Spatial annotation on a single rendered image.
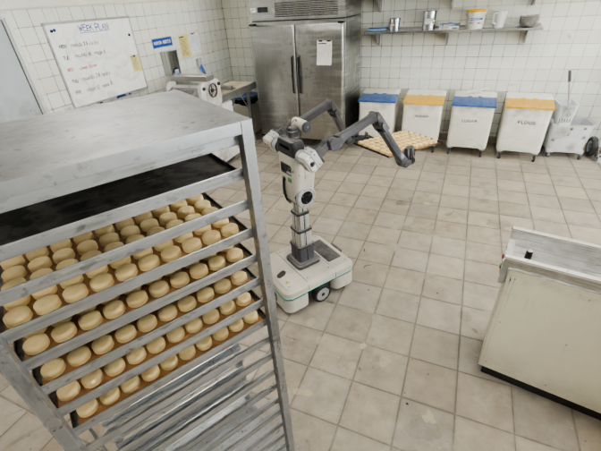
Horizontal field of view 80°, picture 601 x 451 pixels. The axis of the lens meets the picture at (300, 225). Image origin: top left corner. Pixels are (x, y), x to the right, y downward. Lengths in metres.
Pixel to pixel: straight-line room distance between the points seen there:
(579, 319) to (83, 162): 2.12
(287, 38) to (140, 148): 4.88
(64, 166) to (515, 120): 5.24
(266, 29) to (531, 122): 3.72
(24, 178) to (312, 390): 2.01
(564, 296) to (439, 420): 0.94
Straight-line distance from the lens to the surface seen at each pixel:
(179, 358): 1.24
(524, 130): 5.59
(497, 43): 5.99
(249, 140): 0.88
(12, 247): 0.86
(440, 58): 6.02
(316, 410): 2.37
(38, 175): 0.78
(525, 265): 2.08
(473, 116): 5.49
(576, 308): 2.19
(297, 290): 2.66
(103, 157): 0.78
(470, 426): 2.45
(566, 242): 2.33
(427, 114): 5.50
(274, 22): 5.71
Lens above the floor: 2.05
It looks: 33 degrees down
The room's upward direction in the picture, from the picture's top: 4 degrees counter-clockwise
